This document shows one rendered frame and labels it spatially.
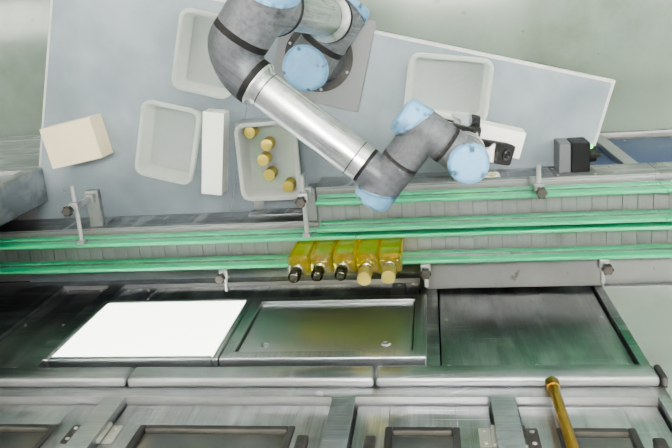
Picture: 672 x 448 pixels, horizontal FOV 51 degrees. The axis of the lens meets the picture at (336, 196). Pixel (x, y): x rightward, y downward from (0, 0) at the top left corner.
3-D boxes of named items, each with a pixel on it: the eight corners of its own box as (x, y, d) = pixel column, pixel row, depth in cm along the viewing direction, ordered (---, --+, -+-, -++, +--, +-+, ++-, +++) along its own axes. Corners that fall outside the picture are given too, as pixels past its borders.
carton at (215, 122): (207, 188, 208) (201, 193, 202) (208, 108, 201) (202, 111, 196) (227, 190, 207) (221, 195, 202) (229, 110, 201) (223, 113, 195)
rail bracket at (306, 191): (306, 228, 193) (298, 243, 181) (300, 169, 189) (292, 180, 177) (316, 227, 193) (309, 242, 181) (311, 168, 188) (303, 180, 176)
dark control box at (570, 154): (553, 166, 193) (558, 173, 185) (553, 137, 191) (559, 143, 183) (584, 164, 192) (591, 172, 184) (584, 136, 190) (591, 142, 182)
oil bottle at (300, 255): (301, 251, 196) (287, 281, 175) (300, 232, 194) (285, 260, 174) (321, 251, 195) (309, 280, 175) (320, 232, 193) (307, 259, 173)
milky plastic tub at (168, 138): (145, 167, 210) (133, 174, 202) (153, 94, 204) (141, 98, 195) (200, 179, 209) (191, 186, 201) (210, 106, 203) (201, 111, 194)
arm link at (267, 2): (312, 33, 181) (201, 17, 131) (344, -17, 176) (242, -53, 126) (347, 61, 179) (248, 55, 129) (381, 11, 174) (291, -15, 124)
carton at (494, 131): (421, 106, 164) (421, 110, 158) (522, 128, 162) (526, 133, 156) (415, 132, 165) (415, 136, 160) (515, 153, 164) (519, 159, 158)
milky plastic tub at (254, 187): (249, 193, 206) (241, 201, 198) (240, 118, 201) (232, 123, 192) (307, 191, 204) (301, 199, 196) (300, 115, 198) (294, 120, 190)
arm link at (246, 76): (176, 68, 134) (379, 222, 132) (204, 20, 130) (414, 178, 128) (201, 64, 145) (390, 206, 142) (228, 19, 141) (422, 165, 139)
